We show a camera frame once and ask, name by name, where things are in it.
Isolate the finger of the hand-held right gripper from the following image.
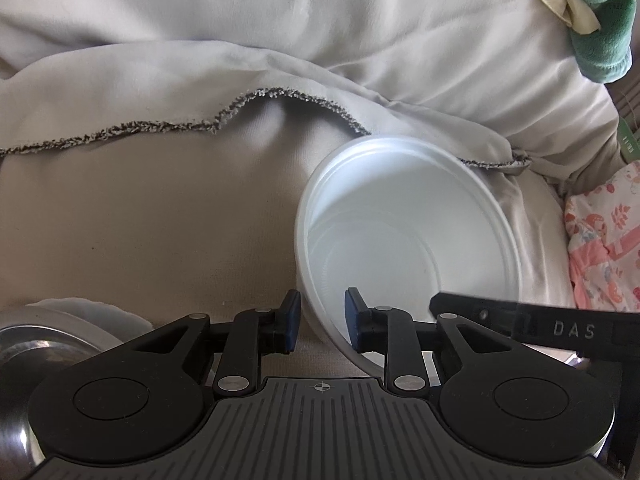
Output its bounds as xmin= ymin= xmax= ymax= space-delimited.
xmin=429 ymin=291 xmax=521 ymax=340

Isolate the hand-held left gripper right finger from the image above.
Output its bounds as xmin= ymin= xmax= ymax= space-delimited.
xmin=344 ymin=287 xmax=501 ymax=396

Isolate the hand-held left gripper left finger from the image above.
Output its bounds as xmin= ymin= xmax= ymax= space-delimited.
xmin=135 ymin=289 xmax=302 ymax=396

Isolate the white printed paper bowl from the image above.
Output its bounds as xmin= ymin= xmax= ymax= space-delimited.
xmin=294 ymin=134 xmax=522 ymax=378

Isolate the white floral plate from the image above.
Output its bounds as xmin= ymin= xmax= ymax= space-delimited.
xmin=25 ymin=297 xmax=156 ymax=351

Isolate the stainless steel bowl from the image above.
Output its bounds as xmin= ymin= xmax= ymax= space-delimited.
xmin=0 ymin=308 xmax=126 ymax=480

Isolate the pink floral cloth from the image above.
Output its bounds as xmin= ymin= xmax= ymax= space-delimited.
xmin=563 ymin=161 xmax=640 ymax=313

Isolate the beige sofa cover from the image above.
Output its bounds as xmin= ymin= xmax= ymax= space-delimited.
xmin=0 ymin=0 xmax=640 ymax=381

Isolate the green plastic item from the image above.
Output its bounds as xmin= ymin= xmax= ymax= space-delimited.
xmin=617 ymin=115 xmax=640 ymax=163

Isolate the green towel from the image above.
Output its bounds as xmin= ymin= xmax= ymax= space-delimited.
xmin=547 ymin=0 xmax=635 ymax=84

